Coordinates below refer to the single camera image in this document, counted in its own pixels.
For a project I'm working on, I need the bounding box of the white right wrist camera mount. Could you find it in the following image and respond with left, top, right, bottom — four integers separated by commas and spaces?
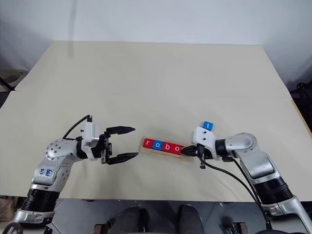
192, 125, 220, 161

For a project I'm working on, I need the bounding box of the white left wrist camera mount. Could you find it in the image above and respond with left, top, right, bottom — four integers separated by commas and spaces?
81, 121, 101, 162

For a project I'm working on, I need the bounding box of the white label blue handwriting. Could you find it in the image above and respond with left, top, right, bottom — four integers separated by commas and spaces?
39, 167, 56, 179

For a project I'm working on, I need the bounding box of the light wooden stool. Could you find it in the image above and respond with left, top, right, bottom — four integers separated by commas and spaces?
0, 69, 26, 94

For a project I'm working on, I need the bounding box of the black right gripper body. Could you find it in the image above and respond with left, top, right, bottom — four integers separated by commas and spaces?
195, 143, 214, 160

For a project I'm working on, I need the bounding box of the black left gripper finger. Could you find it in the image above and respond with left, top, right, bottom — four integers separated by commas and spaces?
108, 152, 140, 166
104, 125, 137, 136

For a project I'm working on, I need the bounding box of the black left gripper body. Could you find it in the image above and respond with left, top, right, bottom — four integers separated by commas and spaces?
94, 131, 113, 166

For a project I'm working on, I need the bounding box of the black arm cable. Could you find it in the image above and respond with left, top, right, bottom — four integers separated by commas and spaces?
62, 115, 94, 140
197, 156, 273, 226

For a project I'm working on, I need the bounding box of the black wheeled chair base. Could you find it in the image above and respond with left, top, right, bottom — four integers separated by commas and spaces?
289, 81, 312, 104

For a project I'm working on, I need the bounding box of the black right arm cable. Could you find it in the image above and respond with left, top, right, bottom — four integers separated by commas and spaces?
197, 156, 273, 226

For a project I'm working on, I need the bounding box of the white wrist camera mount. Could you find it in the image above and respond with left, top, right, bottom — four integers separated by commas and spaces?
192, 125, 220, 161
81, 121, 101, 162

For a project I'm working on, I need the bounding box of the dark rounded shape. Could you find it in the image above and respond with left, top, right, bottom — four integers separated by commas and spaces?
114, 206, 150, 234
177, 204, 203, 234

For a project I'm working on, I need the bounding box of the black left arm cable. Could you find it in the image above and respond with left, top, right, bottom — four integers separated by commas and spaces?
62, 115, 94, 140

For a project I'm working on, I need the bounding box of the wooden tile holder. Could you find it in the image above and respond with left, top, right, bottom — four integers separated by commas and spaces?
140, 137, 195, 163

